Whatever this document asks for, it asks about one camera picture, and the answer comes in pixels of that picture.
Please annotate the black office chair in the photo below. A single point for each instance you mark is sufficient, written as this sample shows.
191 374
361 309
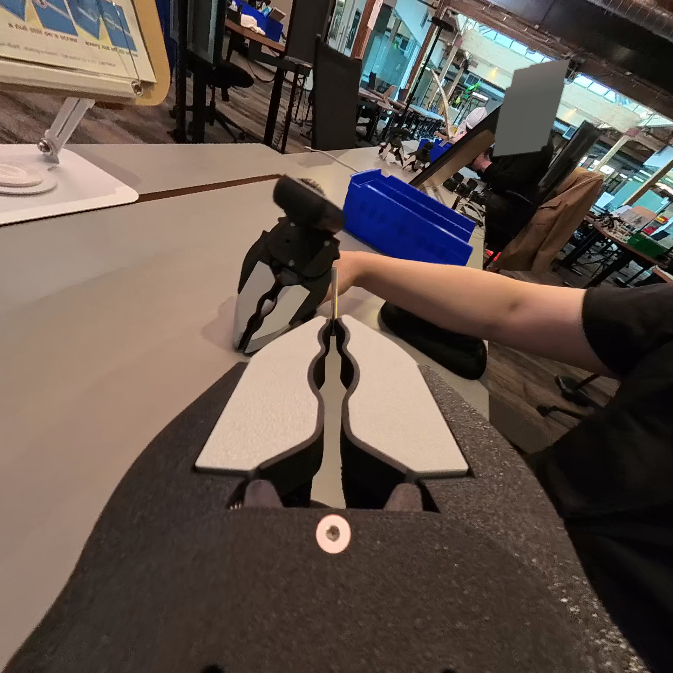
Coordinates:
231 76

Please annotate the brown jacket on chair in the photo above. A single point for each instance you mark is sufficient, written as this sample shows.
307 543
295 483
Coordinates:
557 226

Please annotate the wooden board with instruction sheet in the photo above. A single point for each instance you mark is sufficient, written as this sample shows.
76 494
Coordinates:
79 42

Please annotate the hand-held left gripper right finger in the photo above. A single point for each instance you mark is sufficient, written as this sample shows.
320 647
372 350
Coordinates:
405 410

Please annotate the white document stand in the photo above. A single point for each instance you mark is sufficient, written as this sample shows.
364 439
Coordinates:
79 184

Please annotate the blue plastic bin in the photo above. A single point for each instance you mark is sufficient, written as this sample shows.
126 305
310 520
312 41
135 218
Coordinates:
405 226

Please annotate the thin metal screw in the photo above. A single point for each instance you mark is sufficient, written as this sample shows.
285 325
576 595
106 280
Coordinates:
334 294

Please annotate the grey desk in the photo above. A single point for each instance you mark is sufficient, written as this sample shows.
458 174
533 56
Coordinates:
105 315

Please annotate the dark computer monitor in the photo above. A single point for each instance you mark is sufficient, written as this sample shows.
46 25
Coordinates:
573 152

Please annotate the idle gripper device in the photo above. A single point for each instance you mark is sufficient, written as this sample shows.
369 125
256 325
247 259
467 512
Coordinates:
393 147
420 155

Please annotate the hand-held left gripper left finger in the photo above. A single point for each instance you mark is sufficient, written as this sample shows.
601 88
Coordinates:
263 405

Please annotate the person's right forearm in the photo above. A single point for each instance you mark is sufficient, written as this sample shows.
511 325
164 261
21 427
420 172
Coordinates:
473 305

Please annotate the black mesh chair back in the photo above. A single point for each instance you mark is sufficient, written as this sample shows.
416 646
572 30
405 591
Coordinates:
336 94

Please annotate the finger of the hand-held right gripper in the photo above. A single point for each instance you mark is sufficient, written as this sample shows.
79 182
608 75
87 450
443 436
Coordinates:
252 294
286 310

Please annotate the black armrest pad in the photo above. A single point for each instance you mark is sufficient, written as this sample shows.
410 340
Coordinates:
436 347

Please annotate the person's black shirt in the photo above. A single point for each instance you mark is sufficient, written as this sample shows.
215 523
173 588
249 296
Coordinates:
620 447

